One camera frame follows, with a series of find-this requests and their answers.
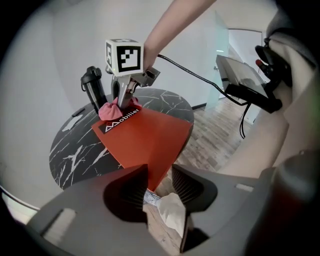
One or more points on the person's right forearm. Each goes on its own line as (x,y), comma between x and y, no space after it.
(170,30)

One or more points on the black monitor with blue screen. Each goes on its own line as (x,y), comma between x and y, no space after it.
(240,75)

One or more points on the light blue sneaker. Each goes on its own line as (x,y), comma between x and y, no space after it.
(151,197)

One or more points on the black marble round table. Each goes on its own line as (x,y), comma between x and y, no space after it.
(75,140)

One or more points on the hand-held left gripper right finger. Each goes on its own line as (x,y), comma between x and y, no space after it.
(225,207)

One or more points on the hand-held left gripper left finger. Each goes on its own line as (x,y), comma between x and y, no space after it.
(87,225)

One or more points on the frosted glass door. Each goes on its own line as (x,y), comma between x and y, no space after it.
(217,37)

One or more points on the white paper sheet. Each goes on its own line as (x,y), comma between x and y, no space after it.
(70,124)

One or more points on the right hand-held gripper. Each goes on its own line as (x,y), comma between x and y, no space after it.
(127,58)

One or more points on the beige trousers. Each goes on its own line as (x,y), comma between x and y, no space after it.
(172,212)

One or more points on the black drinking bottle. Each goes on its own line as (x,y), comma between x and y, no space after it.
(93,87)

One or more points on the grey sweatshirt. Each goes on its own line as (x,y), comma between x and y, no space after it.
(300,75)

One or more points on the black flat device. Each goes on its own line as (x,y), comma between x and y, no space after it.
(78,112)

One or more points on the red hardcover book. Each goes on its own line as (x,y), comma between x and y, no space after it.
(150,140)

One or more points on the pink cloth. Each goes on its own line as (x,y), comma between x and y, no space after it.
(110,112)

